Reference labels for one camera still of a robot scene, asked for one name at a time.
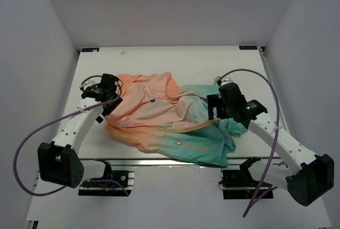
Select orange and teal jacket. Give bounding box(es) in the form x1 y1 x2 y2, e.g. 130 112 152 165
105 72 247 167

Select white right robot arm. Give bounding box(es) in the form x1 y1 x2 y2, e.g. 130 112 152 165
207 82 335 206

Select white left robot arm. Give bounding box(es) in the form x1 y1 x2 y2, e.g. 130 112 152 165
37 74 122 188

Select blue label left corner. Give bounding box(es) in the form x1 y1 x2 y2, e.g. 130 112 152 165
81 47 99 53

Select blue label corner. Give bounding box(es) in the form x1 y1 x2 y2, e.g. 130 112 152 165
239 45 258 50
81 47 99 53

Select blue label right corner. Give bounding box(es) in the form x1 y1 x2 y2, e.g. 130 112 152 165
239 45 258 50

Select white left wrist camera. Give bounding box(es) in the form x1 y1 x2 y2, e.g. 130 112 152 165
79 79 99 90

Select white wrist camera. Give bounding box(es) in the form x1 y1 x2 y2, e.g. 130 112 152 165
216 78 234 87
79 79 99 90

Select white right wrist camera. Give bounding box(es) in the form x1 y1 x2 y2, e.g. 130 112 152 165
216 78 234 87

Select aluminium table right rail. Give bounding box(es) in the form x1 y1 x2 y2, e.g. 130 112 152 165
258 47 289 131

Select aluminium table rail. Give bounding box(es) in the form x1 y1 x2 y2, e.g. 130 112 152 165
258 47 289 131
80 158 282 168

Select aluminium table front rail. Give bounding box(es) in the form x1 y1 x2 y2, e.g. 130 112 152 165
80 158 282 168

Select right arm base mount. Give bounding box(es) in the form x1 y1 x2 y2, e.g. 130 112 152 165
218 157 267 200

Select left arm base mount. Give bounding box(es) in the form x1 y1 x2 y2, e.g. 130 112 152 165
78 159 134 197

